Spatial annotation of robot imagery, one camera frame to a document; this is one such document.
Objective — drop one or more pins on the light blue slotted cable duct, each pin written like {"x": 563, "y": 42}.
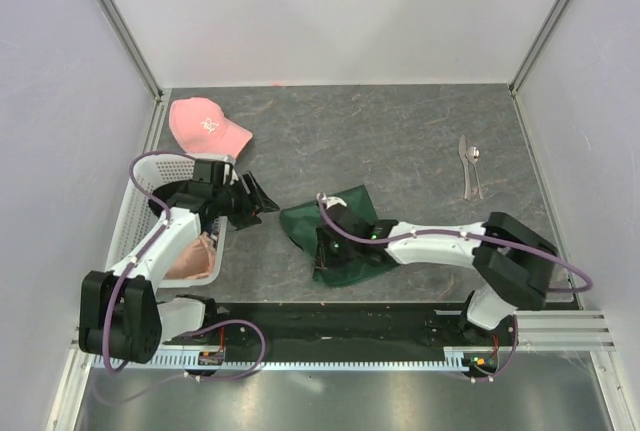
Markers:
{"x": 446, "y": 360}

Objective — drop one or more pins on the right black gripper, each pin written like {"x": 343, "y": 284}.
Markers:
{"x": 323, "y": 259}

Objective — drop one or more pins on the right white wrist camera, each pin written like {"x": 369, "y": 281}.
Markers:
{"x": 334, "y": 203}

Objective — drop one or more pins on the dark green cloth napkin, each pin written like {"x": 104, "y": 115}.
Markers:
{"x": 299, "y": 225}

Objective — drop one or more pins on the aluminium frame post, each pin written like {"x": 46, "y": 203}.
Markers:
{"x": 131, "y": 48}
{"x": 538, "y": 45}

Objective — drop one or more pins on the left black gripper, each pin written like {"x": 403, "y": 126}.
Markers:
{"x": 256, "y": 202}

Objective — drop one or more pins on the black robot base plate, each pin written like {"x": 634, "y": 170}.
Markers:
{"x": 354, "y": 327}

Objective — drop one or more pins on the black cloth in basket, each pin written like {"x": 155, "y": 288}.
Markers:
{"x": 171, "y": 195}

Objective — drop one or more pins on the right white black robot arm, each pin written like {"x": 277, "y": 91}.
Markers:
{"x": 515, "y": 262}

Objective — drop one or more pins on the silver spoon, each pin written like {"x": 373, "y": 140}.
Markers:
{"x": 473, "y": 154}

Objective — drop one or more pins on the white perforated plastic basket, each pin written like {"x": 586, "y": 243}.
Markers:
{"x": 135, "y": 219}

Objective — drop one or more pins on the left aluminium frame post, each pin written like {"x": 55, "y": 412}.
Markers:
{"x": 131, "y": 48}

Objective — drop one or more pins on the peach cloth in basket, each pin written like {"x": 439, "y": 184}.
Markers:
{"x": 196, "y": 261}

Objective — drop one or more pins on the pink baseball cap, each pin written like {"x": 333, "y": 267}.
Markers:
{"x": 200, "y": 126}

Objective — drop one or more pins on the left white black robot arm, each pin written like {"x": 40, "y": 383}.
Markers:
{"x": 120, "y": 318}

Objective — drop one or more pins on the right aluminium frame post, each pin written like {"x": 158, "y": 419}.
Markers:
{"x": 538, "y": 45}

